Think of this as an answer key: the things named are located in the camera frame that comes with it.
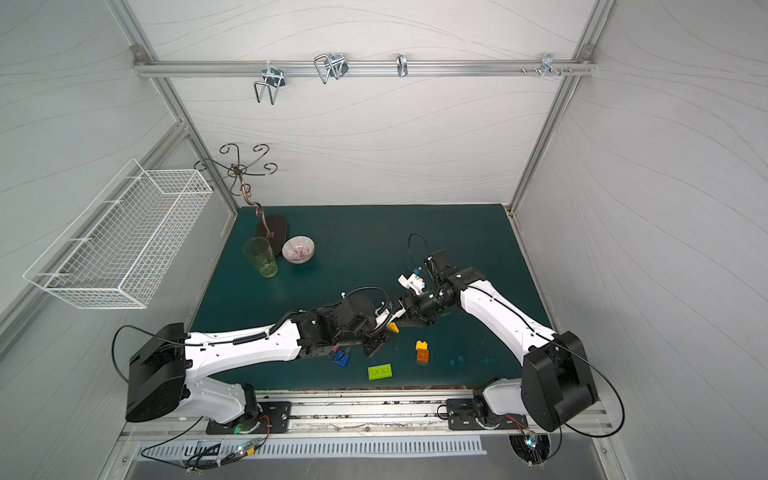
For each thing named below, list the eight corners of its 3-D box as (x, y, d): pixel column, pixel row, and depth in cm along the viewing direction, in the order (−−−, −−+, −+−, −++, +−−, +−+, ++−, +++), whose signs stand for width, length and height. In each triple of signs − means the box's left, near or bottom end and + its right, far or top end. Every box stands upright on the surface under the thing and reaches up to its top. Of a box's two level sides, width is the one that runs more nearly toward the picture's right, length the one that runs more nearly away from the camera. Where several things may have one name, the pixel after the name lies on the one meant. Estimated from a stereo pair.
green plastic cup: (253, 277, 102) (238, 255, 92) (260, 259, 107) (246, 236, 97) (276, 277, 102) (264, 255, 92) (282, 259, 107) (271, 236, 97)
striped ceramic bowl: (281, 263, 104) (279, 257, 101) (288, 241, 110) (285, 235, 107) (311, 263, 104) (309, 257, 101) (315, 241, 110) (314, 235, 107)
